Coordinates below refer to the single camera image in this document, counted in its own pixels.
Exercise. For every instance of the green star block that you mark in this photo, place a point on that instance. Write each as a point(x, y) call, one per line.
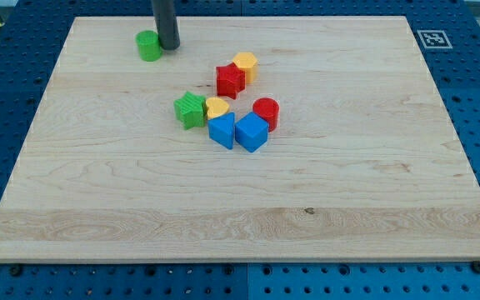
point(190, 110)

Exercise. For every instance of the red star block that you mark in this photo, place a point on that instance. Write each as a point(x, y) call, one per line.
point(230, 80)

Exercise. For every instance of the yellow hexagon block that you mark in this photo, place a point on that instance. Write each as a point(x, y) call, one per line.
point(247, 62)

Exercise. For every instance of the blue cube block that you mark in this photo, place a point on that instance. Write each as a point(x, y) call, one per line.
point(251, 132)

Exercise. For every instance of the blue triangle block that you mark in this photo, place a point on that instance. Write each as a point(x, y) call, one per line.
point(221, 129)

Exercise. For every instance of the yellow heart block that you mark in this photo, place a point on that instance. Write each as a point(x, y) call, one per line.
point(216, 107)

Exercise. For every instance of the red cylinder block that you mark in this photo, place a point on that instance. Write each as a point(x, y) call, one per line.
point(268, 109)

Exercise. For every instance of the light wooden board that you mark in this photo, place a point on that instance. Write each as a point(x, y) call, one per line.
point(364, 166)

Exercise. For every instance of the green cylinder block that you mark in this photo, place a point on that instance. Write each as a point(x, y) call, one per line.
point(148, 46)

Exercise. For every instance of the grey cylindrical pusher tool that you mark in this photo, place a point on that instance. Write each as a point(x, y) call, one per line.
point(165, 16)

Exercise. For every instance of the white fiducial marker tag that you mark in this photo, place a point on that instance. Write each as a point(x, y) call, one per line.
point(434, 39)

